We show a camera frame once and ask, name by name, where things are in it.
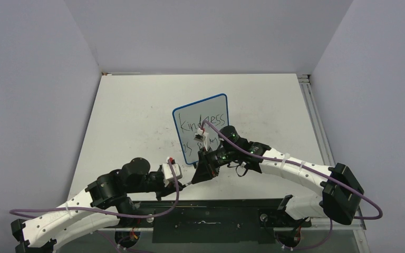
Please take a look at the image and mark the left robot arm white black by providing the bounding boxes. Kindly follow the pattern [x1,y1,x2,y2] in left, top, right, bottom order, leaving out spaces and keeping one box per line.
[10,157,183,252]

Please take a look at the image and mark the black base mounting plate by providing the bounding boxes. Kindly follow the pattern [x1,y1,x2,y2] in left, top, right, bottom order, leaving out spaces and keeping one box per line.
[114,199,312,248]

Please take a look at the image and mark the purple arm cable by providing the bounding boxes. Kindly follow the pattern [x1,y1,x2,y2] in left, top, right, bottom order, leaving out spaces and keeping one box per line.
[202,120,383,221]
[9,164,180,253]

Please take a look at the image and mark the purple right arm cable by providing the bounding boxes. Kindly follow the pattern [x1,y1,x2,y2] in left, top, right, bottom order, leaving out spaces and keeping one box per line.
[202,120,383,221]

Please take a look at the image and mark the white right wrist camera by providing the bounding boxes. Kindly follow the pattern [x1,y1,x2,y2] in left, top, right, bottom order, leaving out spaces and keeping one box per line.
[194,128,209,151]

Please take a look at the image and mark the aluminium rail right side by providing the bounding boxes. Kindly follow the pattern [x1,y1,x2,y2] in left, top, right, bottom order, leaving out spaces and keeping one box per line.
[297,74,335,166]

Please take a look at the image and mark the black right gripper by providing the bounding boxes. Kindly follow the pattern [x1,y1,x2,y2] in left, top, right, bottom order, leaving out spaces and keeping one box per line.
[192,147,238,184]

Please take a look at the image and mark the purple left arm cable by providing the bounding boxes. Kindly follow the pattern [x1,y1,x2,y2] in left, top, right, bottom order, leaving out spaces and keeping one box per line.
[9,164,180,253]

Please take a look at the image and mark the blue framed whiteboard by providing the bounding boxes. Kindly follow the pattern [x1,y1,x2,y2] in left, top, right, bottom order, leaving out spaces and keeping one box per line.
[172,93,229,165]

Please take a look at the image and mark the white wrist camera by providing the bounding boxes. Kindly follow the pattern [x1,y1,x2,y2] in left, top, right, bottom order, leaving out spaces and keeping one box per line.
[161,157,182,187]
[194,128,209,151]

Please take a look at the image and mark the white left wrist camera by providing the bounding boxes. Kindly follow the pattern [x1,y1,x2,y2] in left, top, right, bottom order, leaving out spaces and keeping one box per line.
[161,157,182,187]

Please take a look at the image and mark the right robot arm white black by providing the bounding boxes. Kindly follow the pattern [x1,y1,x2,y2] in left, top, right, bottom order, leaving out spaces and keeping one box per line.
[191,125,364,226]

